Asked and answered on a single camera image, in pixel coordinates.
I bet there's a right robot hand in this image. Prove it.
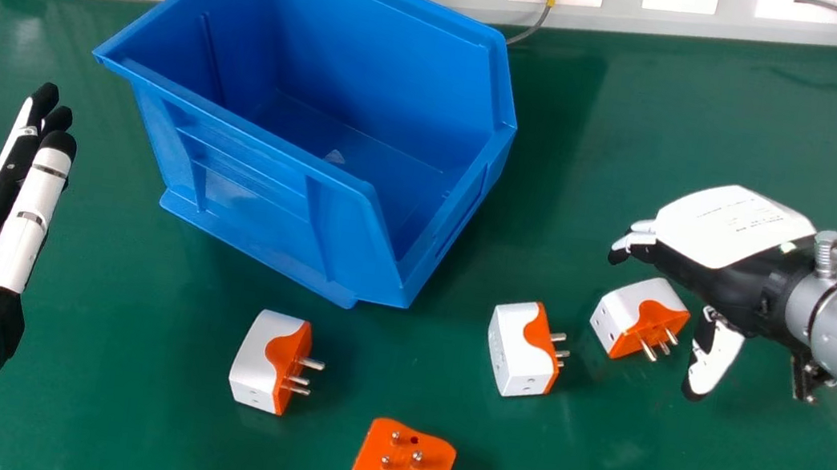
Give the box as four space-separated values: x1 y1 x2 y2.
591 169 825 415

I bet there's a blue plastic bin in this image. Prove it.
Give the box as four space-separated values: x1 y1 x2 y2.
63 0 535 329

